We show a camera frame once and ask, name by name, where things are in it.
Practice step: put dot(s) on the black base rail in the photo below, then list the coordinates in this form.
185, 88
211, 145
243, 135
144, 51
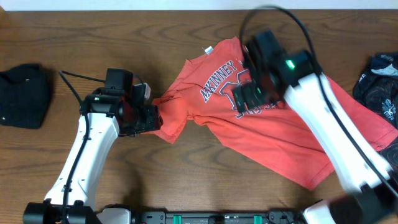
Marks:
268, 217

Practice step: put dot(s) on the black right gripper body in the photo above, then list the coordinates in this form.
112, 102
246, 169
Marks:
255, 93

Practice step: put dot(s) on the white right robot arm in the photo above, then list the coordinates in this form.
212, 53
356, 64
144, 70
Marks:
369, 181

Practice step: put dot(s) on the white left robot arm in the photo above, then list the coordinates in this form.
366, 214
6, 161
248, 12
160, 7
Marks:
104, 118

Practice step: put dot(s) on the red orange t-shirt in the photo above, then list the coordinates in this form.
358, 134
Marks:
272, 135

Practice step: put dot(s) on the dark patterned garment pile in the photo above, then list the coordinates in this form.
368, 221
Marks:
376, 88

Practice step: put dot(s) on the folded black garment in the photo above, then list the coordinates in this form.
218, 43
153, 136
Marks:
25, 96

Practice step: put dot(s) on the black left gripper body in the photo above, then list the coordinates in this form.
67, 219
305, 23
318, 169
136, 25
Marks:
152, 117

